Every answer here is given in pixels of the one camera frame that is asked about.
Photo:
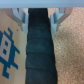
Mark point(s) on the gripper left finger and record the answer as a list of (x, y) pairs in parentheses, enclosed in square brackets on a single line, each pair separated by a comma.
[(20, 16)]

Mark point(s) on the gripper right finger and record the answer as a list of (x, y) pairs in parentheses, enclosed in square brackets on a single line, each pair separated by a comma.
[(58, 16)]

